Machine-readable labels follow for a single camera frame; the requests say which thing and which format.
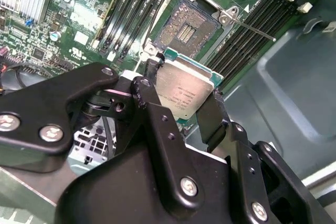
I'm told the metal locking lever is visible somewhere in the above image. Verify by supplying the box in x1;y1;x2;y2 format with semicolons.
229;18;276;42

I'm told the CPU with silver top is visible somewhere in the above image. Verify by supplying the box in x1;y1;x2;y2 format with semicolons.
154;47;224;125

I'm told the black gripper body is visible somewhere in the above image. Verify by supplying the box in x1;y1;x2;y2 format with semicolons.
56;144;253;224

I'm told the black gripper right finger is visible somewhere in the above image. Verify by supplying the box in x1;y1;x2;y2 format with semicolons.
196;89;328;224

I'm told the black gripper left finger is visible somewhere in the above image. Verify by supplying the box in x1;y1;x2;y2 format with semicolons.
0;59;207;212

